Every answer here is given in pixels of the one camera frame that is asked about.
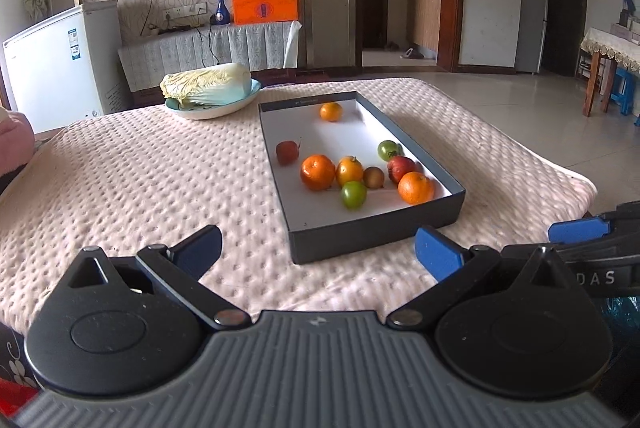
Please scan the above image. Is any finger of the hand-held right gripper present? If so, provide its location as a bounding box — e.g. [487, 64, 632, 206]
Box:
[547, 202, 640, 245]

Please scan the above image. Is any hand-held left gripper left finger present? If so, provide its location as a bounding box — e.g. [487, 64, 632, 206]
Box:
[65, 225, 253, 332]

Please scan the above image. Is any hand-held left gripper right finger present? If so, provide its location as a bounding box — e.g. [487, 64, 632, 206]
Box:
[387, 225, 576, 329]

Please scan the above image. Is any red apple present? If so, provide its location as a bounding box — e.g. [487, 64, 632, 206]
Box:
[387, 156, 418, 185]

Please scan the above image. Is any small plain green fruit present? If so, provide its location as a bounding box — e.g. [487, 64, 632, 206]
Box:
[341, 181, 368, 211]

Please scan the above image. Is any green fruit with calyx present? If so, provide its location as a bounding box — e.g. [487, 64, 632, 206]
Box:
[377, 140, 404, 161]

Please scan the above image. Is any small dark red fruit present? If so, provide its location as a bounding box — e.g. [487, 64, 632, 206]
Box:
[276, 138, 303, 167]

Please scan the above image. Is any bumpy mandarin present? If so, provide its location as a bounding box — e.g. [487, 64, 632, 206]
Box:
[300, 154, 336, 192]

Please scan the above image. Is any grey box white inside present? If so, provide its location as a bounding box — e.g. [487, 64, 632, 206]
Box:
[258, 90, 467, 265]

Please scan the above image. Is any dark teal plastic bag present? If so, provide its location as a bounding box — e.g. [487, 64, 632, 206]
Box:
[595, 297, 640, 351]

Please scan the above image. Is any beige quilted mattress pad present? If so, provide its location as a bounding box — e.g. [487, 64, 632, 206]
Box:
[0, 78, 598, 334]

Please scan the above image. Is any light blue plate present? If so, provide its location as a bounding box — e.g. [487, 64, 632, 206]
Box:
[165, 78, 262, 121]

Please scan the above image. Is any blue plastic stool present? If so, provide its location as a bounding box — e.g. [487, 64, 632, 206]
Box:
[607, 68, 638, 116]

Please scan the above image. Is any napa cabbage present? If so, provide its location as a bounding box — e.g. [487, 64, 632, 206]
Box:
[160, 62, 252, 110]

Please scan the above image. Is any table with lace cloth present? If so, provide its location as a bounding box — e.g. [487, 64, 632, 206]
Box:
[580, 26, 640, 117]

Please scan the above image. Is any cloth covered cabinet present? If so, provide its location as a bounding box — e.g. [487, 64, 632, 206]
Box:
[117, 22, 301, 106]

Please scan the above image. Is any dark floral fabric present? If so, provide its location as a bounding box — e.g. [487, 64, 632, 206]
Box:
[0, 320, 41, 409]

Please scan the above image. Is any pink plush toy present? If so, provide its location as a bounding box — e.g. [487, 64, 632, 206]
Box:
[0, 106, 36, 179]

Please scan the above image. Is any white chest freezer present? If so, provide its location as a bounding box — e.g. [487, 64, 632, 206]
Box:
[2, 0, 123, 135]

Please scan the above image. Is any wooden kitchen counter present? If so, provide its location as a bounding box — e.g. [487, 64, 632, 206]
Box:
[407, 0, 443, 56]

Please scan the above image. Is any blue glass bottle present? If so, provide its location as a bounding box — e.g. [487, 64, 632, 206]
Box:
[210, 0, 232, 26]

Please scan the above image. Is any black cable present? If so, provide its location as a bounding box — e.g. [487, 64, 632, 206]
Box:
[195, 26, 221, 66]

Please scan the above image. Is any white wall socket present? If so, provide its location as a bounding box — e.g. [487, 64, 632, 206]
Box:
[162, 2, 207, 19]

